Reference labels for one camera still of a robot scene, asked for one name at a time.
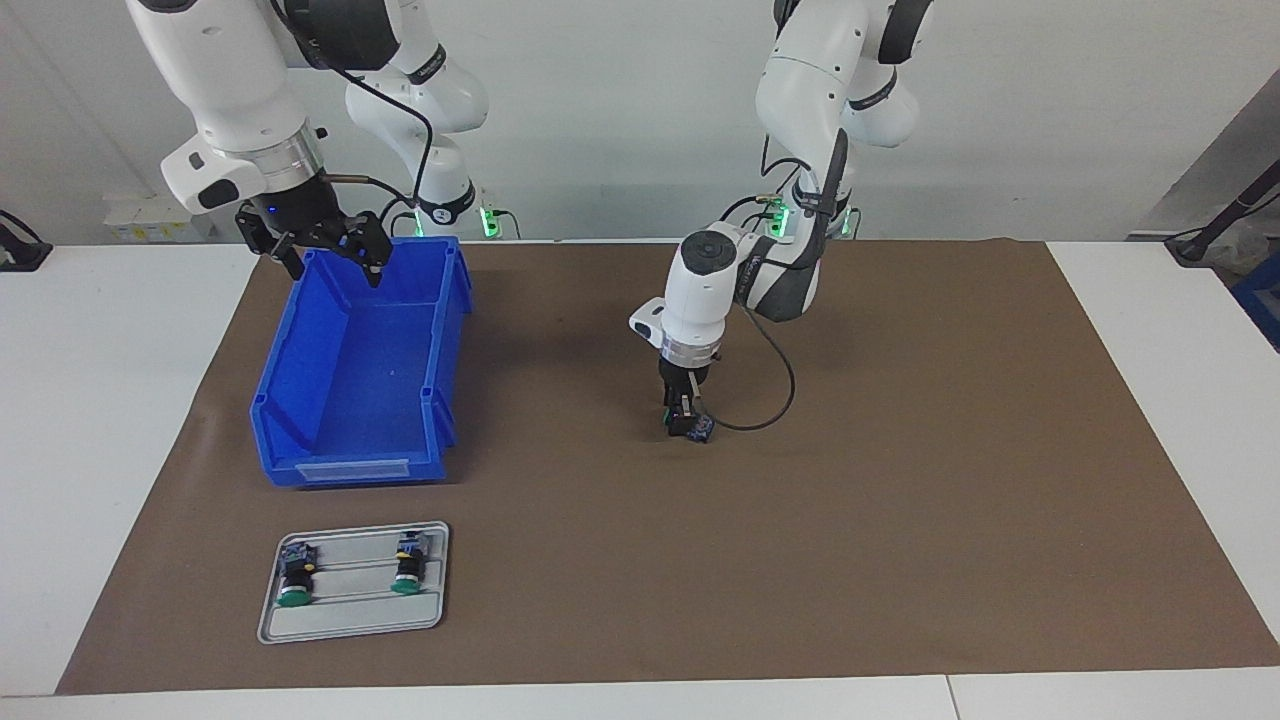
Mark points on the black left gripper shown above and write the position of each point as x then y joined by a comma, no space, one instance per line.
685,378

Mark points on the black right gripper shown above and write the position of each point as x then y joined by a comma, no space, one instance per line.
300,210

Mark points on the green push button switch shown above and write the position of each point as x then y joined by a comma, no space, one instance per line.
294,585
705,435
407,572

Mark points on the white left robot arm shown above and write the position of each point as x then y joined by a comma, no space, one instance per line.
700,290

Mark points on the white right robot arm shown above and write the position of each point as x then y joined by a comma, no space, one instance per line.
220,80

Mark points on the blue plastic storage bin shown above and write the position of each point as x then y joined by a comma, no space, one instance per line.
370,380

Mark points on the brown table mat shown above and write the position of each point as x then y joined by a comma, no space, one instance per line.
750,560

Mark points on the black clamp base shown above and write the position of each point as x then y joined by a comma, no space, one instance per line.
20,255

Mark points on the grey metal tray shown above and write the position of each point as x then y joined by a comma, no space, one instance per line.
350,620

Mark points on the black stand pole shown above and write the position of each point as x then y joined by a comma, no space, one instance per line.
1225,220

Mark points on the blue crate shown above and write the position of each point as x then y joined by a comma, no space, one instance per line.
1262,300

